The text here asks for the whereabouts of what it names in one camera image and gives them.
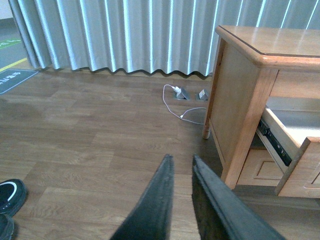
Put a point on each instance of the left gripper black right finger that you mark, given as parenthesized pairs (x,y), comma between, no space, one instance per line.
(220,214)

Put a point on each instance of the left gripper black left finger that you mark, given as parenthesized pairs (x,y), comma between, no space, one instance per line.
(151,218)

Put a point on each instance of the wooden top drawer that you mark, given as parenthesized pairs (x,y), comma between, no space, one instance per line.
(298,131)

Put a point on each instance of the wooden drawer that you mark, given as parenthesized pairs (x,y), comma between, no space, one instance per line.
(298,131)
(260,169)

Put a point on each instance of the wooden lower drawer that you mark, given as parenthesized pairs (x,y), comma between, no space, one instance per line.
(260,169)

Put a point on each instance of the wooden nightstand cabinet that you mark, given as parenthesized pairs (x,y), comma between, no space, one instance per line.
(254,67)

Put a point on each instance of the metal floor outlet box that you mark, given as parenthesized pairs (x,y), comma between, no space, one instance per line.
(183,95)

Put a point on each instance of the white charger plug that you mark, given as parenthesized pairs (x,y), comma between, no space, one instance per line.
(176,89)

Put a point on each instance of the black white sneaker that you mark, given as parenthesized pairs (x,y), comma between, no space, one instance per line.
(13,194)

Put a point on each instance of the grey pleated curtain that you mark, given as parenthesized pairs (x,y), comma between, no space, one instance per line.
(148,35)

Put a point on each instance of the grey floor sign mat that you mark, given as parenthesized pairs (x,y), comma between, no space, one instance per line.
(11,78)

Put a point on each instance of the black drawer slide rail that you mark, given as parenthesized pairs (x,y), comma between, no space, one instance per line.
(265,130)

